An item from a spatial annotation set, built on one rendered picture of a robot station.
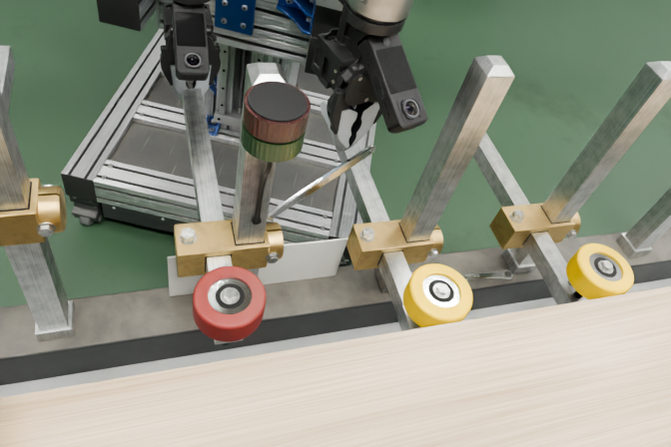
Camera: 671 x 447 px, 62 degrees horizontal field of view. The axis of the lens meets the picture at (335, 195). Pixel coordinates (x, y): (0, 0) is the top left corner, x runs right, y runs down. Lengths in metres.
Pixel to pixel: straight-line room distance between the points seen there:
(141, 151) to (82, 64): 0.76
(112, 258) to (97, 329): 0.93
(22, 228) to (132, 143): 1.16
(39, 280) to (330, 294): 0.41
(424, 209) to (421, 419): 0.28
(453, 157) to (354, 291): 0.31
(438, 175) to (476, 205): 1.44
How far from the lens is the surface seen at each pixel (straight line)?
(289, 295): 0.88
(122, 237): 1.81
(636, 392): 0.76
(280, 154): 0.51
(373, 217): 0.84
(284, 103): 0.50
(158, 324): 0.85
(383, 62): 0.65
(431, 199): 0.75
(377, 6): 0.61
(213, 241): 0.71
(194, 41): 0.83
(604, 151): 0.85
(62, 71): 2.41
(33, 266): 0.72
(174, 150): 1.76
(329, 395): 0.60
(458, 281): 0.71
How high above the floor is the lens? 1.45
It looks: 47 degrees down
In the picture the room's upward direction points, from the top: 16 degrees clockwise
